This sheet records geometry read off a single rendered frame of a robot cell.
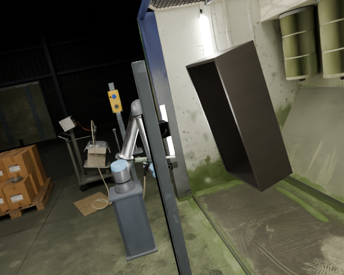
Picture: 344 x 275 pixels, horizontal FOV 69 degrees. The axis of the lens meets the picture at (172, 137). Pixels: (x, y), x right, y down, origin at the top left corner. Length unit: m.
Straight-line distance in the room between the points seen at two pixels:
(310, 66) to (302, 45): 0.24
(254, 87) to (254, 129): 0.33
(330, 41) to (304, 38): 0.47
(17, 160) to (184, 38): 3.23
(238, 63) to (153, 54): 1.23
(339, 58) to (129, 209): 2.31
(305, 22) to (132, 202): 2.53
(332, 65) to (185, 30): 1.53
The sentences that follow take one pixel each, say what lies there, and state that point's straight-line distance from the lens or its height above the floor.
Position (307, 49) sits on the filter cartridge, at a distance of 3.19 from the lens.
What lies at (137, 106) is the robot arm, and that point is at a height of 1.38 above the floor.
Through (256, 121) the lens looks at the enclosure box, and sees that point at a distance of 2.13.
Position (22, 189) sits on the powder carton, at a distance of 4.45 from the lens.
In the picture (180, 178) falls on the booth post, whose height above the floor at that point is 0.31.
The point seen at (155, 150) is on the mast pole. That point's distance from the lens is 1.02.
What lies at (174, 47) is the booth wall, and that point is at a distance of 3.03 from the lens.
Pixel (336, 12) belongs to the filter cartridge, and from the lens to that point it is 2.78.
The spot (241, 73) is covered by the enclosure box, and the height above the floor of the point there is 1.48.
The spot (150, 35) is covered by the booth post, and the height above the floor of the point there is 2.05.
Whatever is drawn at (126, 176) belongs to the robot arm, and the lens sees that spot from 2.34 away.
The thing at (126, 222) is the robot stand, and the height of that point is 0.38.
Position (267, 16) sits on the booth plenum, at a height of 2.00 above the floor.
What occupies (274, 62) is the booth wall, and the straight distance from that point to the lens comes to 3.53.
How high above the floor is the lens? 1.56
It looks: 13 degrees down
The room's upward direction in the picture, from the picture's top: 12 degrees counter-clockwise
